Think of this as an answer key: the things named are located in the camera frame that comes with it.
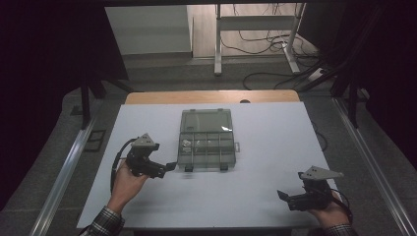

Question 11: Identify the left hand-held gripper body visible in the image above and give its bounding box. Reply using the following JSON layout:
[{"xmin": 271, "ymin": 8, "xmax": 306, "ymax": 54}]
[{"xmin": 125, "ymin": 132, "xmax": 168, "ymax": 180}]

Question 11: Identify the aluminium rail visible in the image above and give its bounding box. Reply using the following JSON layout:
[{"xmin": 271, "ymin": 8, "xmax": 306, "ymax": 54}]
[
  {"xmin": 29, "ymin": 118, "xmax": 96, "ymax": 236},
  {"xmin": 331, "ymin": 97, "xmax": 417, "ymax": 236}
]

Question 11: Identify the person's right hand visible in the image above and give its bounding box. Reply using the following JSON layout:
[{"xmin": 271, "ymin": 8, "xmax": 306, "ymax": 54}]
[{"xmin": 306, "ymin": 191, "xmax": 351, "ymax": 229}]

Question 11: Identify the black metal stand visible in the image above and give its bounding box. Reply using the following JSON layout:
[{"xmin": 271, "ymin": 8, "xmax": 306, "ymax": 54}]
[
  {"xmin": 80, "ymin": 73, "xmax": 136, "ymax": 130},
  {"xmin": 296, "ymin": 58, "xmax": 368, "ymax": 129}
]

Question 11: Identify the white table board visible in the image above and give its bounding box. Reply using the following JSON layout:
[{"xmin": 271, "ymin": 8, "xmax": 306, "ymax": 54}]
[{"xmin": 76, "ymin": 101, "xmax": 338, "ymax": 230}]

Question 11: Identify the tangle of black floor cables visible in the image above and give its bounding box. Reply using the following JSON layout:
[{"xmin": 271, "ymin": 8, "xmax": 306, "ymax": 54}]
[{"xmin": 218, "ymin": 3, "xmax": 332, "ymax": 91}]

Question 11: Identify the plaid sleeve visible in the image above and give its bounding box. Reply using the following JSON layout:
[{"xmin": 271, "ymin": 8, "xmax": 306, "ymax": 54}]
[
  {"xmin": 79, "ymin": 206, "xmax": 126, "ymax": 236},
  {"xmin": 322, "ymin": 223, "xmax": 359, "ymax": 236}
]

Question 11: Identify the thin black cable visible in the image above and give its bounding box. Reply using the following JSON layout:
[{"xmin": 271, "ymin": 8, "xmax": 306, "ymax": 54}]
[{"xmin": 310, "ymin": 120, "xmax": 328, "ymax": 152}]

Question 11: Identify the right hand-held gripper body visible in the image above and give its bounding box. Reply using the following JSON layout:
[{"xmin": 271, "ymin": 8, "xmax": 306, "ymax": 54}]
[{"xmin": 286, "ymin": 165, "xmax": 345, "ymax": 211}]

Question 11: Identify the plaid left sleeve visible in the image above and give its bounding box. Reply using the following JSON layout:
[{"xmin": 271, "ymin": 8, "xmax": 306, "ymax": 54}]
[{"xmin": 79, "ymin": 206, "xmax": 126, "ymax": 236}]

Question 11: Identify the dark floor plate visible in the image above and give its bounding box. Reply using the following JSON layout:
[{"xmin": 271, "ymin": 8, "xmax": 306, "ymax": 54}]
[{"xmin": 84, "ymin": 129, "xmax": 107, "ymax": 153}]

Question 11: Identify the white cabinet panel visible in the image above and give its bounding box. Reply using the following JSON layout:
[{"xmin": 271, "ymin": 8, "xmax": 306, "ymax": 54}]
[{"xmin": 104, "ymin": 4, "xmax": 195, "ymax": 56}]

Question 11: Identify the clear plastic compartment box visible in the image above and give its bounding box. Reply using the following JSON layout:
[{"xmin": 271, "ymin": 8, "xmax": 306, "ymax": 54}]
[{"xmin": 176, "ymin": 108, "xmax": 241, "ymax": 173}]

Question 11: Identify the wooden table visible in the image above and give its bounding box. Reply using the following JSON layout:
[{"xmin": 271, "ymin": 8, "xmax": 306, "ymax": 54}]
[{"xmin": 124, "ymin": 89, "xmax": 301, "ymax": 106}]

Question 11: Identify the person's left hand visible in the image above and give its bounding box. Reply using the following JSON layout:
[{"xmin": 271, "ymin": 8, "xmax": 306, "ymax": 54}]
[{"xmin": 106, "ymin": 158, "xmax": 151, "ymax": 214}]

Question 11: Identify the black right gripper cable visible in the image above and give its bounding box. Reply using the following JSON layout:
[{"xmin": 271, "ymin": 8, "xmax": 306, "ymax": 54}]
[{"xmin": 331, "ymin": 188, "xmax": 354, "ymax": 225}]

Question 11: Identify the white power strip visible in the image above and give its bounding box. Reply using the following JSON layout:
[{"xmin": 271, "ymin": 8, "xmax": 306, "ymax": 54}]
[{"xmin": 307, "ymin": 67, "xmax": 327, "ymax": 83}]

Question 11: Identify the plaid right sleeve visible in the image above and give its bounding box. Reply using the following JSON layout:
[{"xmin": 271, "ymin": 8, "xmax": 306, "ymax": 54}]
[{"xmin": 322, "ymin": 223, "xmax": 359, "ymax": 236}]

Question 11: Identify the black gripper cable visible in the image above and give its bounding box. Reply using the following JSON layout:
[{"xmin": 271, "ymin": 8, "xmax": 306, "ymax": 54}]
[
  {"xmin": 109, "ymin": 138, "xmax": 138, "ymax": 195},
  {"xmin": 331, "ymin": 188, "xmax": 354, "ymax": 225}
]

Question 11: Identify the white metal desk frame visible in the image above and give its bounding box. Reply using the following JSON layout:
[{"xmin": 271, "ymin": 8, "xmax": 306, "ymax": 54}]
[{"xmin": 212, "ymin": 3, "xmax": 307, "ymax": 77}]

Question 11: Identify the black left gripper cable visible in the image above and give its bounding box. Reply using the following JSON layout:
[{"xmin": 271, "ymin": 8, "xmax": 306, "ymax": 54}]
[{"xmin": 109, "ymin": 138, "xmax": 138, "ymax": 195}]

